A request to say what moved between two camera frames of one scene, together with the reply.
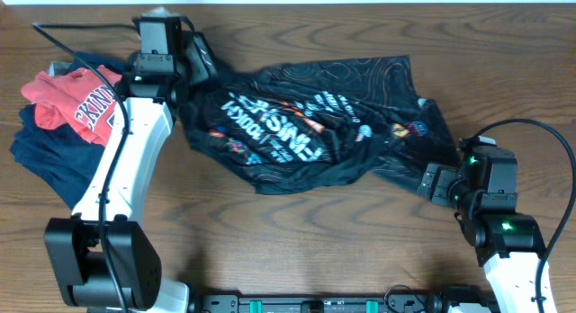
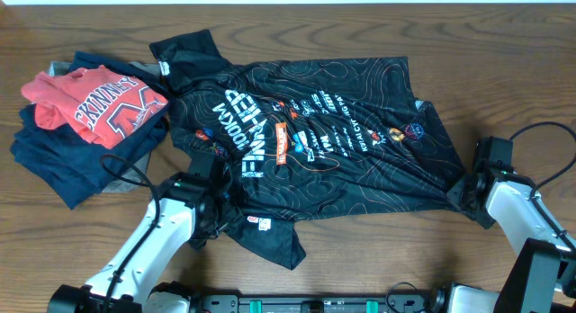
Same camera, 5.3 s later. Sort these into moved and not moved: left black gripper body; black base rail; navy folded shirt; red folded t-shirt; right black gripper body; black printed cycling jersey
Moved: black printed cycling jersey; right black gripper body; left black gripper body
Not moved: black base rail; red folded t-shirt; navy folded shirt
